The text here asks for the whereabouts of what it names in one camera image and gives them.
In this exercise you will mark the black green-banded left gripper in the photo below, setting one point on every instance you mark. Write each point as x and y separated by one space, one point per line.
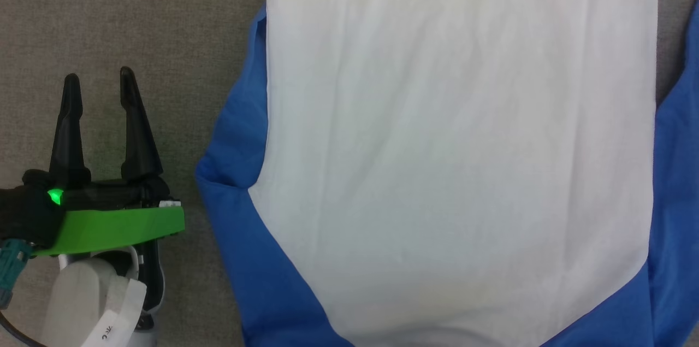
114 227

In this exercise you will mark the white shirt with blue sleeves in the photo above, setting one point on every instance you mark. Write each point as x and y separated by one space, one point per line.
453 145

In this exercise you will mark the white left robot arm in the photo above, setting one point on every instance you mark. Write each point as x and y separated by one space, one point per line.
76 292

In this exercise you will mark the grey fabric sofa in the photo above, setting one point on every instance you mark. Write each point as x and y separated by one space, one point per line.
136 19

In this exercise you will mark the white paper label tag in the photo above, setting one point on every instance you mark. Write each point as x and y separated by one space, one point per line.
123 303

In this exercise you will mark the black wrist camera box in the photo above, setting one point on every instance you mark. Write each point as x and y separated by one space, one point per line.
27 216

